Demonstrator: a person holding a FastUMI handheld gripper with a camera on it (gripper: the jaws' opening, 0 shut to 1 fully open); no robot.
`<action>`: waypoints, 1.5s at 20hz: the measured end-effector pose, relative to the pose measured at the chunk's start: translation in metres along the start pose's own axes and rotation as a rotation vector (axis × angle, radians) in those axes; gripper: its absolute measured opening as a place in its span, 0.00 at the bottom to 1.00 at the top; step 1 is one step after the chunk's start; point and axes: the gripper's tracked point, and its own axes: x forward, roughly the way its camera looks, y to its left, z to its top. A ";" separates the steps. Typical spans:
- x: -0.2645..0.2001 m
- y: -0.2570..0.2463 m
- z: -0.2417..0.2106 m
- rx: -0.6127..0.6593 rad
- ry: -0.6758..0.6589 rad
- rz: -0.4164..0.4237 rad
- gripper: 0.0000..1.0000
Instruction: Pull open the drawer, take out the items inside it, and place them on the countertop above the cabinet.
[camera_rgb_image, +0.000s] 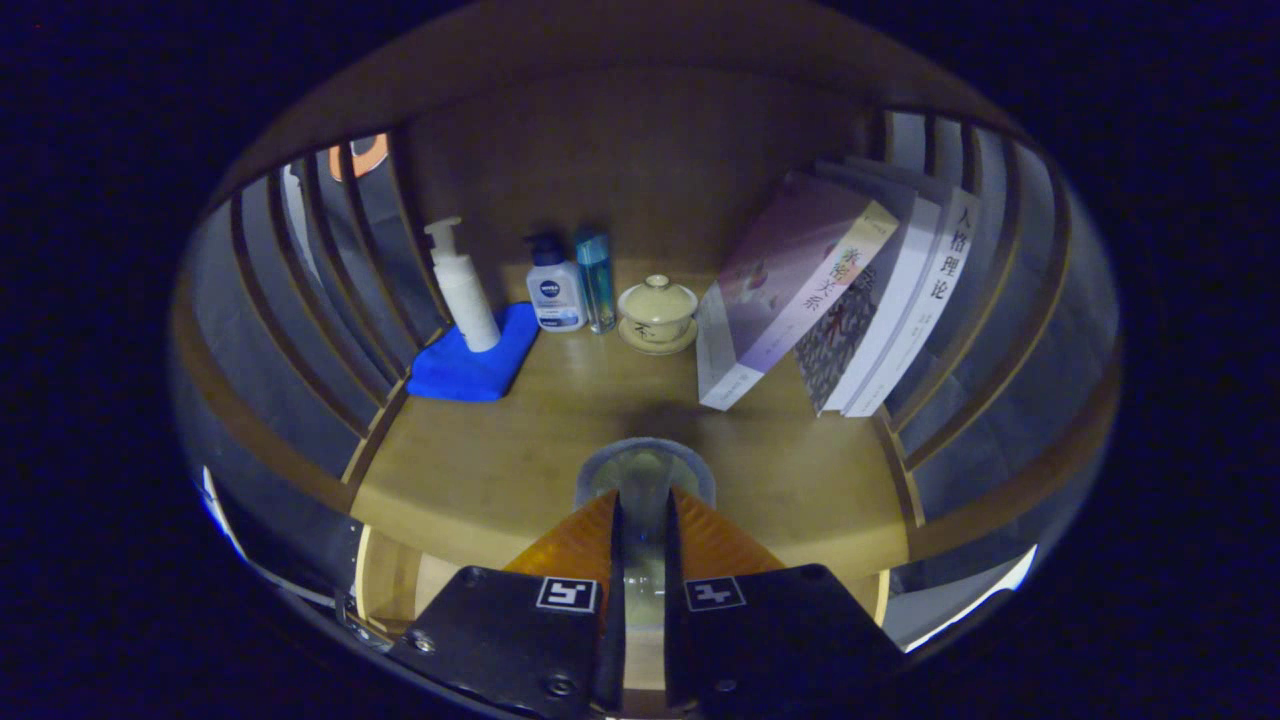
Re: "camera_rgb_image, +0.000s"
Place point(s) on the wooden countertop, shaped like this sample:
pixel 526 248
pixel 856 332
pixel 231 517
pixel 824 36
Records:
pixel 500 450

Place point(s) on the white book black characters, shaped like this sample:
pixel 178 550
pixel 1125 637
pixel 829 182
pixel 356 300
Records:
pixel 935 280

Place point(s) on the clear round glass dish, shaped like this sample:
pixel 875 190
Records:
pixel 645 470

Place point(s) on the white lotion bottle blue cap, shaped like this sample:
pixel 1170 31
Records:
pixel 557 295

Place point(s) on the blue cloth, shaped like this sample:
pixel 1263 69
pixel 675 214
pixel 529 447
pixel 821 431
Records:
pixel 460 375

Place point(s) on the wooden cabinet with slatted shelf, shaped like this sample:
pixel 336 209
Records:
pixel 650 150

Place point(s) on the white pump bottle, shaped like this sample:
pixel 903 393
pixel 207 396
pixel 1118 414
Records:
pixel 468 300

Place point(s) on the slim teal bottle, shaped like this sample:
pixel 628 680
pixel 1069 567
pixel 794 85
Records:
pixel 596 285

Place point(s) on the dark patterned cover book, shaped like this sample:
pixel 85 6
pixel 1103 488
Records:
pixel 840 340

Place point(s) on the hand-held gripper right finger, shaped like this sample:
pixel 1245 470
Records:
pixel 676 650

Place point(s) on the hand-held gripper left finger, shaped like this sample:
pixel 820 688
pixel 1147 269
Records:
pixel 612 650

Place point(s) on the pink purple book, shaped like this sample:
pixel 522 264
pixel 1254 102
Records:
pixel 780 280

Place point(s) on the cream lidded tea cup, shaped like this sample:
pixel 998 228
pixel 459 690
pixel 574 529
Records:
pixel 657 310

